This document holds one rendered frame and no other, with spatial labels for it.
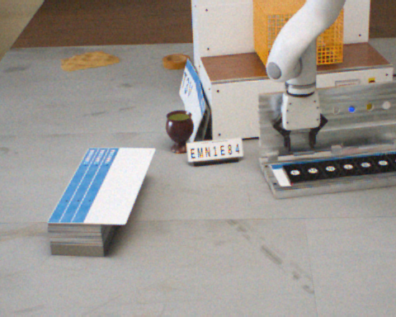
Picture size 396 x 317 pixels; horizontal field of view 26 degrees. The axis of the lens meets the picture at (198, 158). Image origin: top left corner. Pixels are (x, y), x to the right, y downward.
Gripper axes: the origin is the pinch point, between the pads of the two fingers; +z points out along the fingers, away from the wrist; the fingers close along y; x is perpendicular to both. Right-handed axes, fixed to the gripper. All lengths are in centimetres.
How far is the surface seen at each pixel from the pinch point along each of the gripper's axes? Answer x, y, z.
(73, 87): 79, -61, 8
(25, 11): 206, -83, 15
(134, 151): 3.6, -45.3, -0.9
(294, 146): 3.2, -0.5, 2.6
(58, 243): -30, -66, 5
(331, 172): -9.7, 6.2, 5.2
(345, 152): 3.6, 14.3, 6.3
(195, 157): 9.8, -27.7, 5.9
